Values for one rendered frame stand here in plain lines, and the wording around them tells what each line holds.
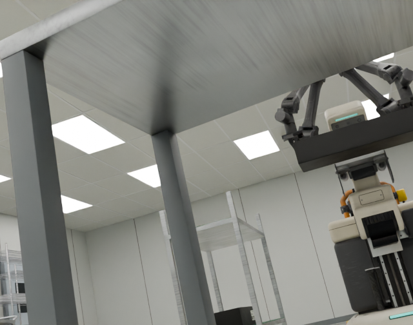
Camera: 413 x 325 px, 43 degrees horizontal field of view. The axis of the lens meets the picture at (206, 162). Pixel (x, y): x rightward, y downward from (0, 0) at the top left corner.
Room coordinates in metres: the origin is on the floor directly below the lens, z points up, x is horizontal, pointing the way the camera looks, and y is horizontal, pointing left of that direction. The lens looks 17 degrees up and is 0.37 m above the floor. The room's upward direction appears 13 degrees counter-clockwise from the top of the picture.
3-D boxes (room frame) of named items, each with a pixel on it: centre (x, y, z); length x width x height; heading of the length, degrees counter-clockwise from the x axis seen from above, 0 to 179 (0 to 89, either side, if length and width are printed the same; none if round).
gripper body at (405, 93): (2.33, -1.00, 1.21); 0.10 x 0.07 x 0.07; 76
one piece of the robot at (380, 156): (2.67, -0.79, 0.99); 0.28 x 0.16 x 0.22; 76
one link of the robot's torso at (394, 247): (2.78, -0.88, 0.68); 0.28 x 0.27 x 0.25; 76
